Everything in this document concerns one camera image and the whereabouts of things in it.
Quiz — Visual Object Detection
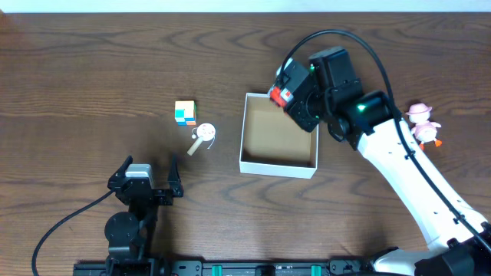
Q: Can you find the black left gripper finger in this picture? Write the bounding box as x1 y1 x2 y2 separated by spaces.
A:
114 156 133 177
167 155 184 198

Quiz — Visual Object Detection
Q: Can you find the red toy truck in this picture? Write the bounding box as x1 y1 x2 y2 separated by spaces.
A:
268 85 293 108

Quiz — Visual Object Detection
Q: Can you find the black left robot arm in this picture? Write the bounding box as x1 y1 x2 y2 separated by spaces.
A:
104 156 184 262

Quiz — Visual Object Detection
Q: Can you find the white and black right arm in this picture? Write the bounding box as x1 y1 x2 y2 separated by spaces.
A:
269 47 490 275

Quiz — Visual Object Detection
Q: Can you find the small wooden rattle drum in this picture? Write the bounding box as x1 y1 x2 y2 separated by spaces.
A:
186 123 216 156

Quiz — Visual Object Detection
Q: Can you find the white cardboard box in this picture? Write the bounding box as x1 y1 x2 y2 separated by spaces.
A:
239 93 319 179

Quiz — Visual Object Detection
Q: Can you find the multicoloured puzzle cube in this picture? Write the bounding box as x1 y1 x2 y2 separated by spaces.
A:
174 100 196 126

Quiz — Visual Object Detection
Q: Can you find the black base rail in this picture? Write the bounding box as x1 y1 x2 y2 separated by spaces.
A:
73 259 376 276

